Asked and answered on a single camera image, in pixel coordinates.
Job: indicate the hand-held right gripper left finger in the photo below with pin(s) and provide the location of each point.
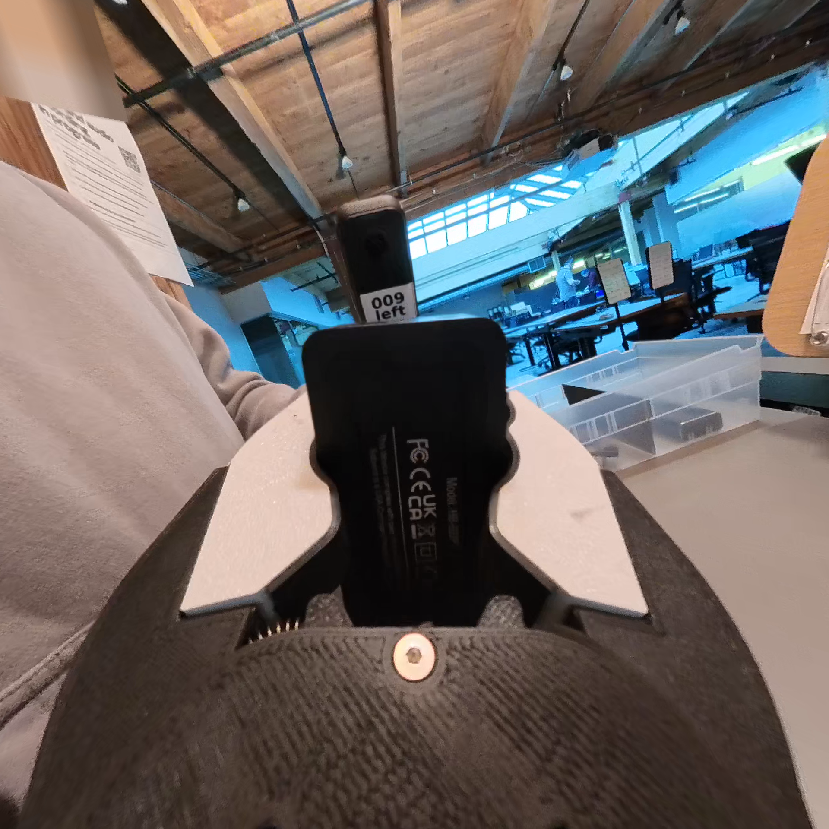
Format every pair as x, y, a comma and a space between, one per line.
265, 511

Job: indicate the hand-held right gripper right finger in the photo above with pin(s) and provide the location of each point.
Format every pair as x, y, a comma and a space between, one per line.
570, 518

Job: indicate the black usb hub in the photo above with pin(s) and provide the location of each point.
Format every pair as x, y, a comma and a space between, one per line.
414, 388

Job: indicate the clear plastic bin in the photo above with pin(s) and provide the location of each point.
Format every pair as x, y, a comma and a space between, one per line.
680, 382

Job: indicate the person's left forearm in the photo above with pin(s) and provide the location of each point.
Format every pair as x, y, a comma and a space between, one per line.
239, 382

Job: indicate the ceiling spot lamp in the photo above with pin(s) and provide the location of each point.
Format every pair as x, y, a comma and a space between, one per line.
345, 162
565, 70
243, 204
681, 23

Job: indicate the long work table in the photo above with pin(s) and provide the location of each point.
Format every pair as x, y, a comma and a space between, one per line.
602, 317

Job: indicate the person in beige sweatshirt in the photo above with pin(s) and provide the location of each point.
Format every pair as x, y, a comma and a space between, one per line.
90, 388

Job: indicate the standing display board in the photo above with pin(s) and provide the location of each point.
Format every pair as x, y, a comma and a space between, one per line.
660, 264
613, 282

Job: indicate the white printed paper sheet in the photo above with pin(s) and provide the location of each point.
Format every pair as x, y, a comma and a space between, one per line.
110, 181

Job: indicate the rounded wooden board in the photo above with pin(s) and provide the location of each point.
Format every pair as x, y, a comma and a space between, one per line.
793, 272

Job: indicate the wooden board with paper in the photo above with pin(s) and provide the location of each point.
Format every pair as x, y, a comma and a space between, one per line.
26, 142

